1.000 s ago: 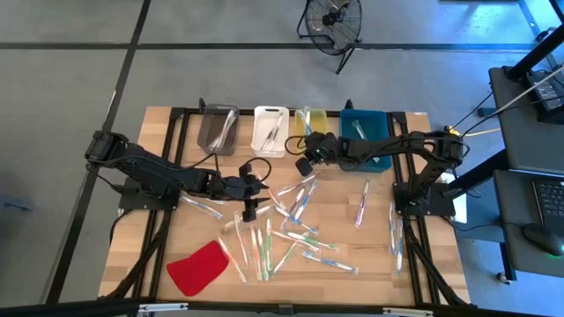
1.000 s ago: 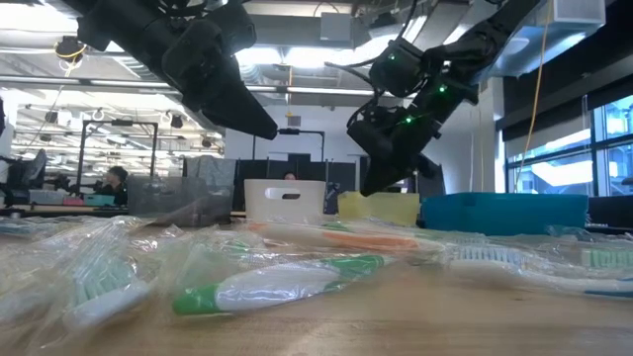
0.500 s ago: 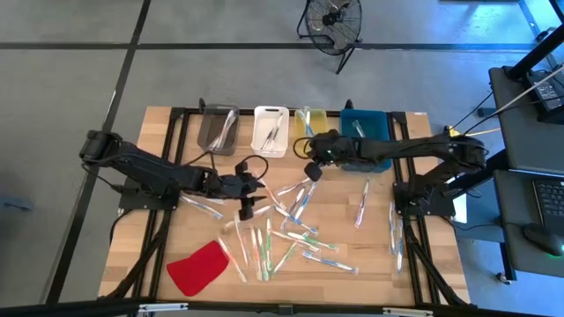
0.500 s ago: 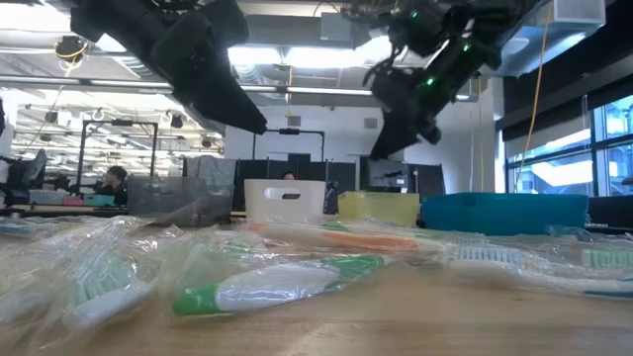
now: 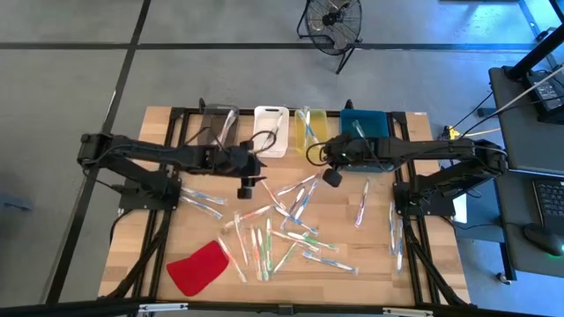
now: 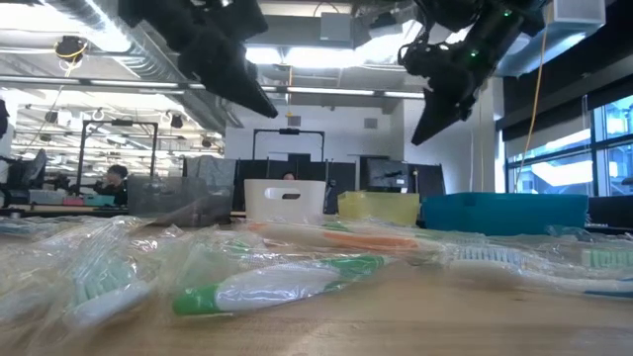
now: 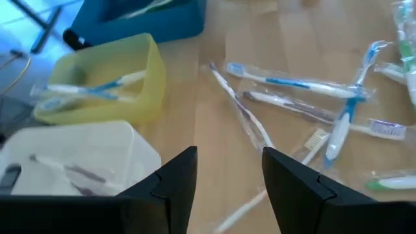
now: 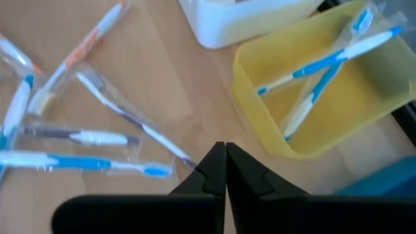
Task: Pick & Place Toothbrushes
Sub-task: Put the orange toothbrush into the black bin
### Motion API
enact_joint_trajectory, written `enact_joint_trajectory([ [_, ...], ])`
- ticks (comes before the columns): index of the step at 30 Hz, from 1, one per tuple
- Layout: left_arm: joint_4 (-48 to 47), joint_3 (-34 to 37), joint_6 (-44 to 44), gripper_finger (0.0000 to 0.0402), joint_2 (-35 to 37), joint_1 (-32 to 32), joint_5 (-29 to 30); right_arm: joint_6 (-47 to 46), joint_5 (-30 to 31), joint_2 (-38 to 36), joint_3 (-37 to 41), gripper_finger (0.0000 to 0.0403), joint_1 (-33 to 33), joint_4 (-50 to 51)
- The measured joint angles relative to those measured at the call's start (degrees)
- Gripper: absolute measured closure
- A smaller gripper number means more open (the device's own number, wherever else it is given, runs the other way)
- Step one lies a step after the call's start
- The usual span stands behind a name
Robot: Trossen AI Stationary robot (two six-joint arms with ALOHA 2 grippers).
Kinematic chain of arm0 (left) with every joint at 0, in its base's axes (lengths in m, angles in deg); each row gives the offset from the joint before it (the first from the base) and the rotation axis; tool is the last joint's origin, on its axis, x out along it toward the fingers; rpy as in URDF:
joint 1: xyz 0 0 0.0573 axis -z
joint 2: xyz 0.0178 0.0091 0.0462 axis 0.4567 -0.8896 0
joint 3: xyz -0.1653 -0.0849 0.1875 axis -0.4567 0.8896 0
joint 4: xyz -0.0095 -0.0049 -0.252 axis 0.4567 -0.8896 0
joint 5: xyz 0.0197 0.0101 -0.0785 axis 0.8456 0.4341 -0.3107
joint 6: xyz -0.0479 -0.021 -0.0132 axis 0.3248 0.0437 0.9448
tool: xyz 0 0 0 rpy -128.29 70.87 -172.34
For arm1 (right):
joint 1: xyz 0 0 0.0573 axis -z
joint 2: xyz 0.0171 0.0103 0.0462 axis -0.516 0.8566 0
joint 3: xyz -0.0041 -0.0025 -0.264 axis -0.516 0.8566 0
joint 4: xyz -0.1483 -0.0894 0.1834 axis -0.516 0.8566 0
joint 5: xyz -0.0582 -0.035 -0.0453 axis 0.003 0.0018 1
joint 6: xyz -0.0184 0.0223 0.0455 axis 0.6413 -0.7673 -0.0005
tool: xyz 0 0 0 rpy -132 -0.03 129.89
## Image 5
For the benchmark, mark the desk caster wheel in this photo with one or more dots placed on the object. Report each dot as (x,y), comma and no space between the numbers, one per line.
(502,278)

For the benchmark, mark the grey transparent plastic bin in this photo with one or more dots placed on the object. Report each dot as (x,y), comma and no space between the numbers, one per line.
(209,121)

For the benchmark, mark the black floor fan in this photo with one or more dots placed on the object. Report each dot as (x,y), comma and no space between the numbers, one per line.
(330,19)

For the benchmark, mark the black desk pole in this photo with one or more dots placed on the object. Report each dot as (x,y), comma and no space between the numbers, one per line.
(535,55)

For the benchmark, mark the red cloth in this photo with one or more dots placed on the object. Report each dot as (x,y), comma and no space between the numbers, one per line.
(198,268)

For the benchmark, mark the yellow plastic bin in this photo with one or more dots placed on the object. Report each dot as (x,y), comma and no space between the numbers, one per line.
(321,132)

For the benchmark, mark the teal plastic bin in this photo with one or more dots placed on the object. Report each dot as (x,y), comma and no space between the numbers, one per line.
(374,121)

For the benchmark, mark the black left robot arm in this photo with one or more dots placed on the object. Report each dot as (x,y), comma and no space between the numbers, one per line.
(145,154)

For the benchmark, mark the white plastic bin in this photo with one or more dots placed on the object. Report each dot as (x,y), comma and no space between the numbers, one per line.
(264,116)

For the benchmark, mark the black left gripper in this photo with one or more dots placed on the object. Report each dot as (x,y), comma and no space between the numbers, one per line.
(238,160)

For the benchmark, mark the black frame clamp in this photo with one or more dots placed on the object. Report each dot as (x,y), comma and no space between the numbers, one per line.
(349,105)
(202,105)

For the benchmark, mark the black table-level camera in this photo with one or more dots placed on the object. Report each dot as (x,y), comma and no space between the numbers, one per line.
(285,309)

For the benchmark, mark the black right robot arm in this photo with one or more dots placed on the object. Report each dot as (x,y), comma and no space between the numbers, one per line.
(423,147)

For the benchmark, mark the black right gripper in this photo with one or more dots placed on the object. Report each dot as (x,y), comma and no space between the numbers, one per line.
(348,152)

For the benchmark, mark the black power adapter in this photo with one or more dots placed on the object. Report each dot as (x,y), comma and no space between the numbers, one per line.
(546,92)

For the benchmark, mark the black computer mouse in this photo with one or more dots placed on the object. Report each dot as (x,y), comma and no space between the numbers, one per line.
(544,240)

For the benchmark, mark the white paper sheet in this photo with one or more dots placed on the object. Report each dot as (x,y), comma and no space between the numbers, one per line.
(460,211)

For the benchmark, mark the grey desk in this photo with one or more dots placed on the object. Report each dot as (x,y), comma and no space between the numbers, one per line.
(515,145)

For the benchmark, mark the silver frame bracket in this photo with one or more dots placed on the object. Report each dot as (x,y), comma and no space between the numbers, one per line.
(163,307)
(407,312)

